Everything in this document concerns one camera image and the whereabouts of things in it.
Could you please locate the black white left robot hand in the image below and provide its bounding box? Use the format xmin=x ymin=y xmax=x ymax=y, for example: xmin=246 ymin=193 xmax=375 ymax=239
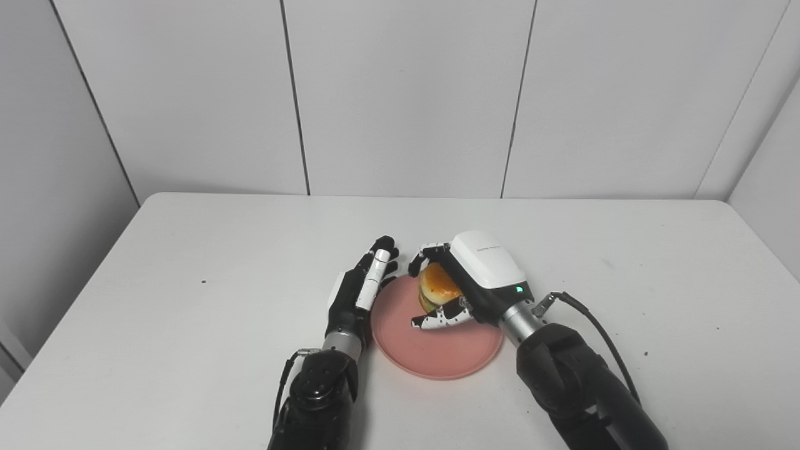
xmin=325 ymin=235 xmax=401 ymax=351

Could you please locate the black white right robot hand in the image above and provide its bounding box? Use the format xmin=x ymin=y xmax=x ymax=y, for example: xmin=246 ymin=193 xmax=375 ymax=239
xmin=408 ymin=230 xmax=536 ymax=331

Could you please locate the toy hamburger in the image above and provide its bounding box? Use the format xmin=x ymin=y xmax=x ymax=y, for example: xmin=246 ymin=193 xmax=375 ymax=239
xmin=417 ymin=262 xmax=464 ymax=313

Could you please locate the pink round plate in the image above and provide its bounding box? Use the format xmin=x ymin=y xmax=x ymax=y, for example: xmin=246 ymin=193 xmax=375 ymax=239
xmin=370 ymin=275 xmax=504 ymax=381

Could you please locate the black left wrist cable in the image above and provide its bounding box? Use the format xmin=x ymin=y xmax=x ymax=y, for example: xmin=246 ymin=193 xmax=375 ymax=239
xmin=272 ymin=348 xmax=323 ymax=438

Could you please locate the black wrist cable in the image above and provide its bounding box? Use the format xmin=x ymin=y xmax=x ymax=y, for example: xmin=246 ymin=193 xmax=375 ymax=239
xmin=272 ymin=348 xmax=323 ymax=438
xmin=532 ymin=291 xmax=642 ymax=404

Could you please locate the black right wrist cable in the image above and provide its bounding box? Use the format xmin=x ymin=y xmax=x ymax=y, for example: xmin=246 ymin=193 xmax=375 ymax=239
xmin=532 ymin=291 xmax=642 ymax=404

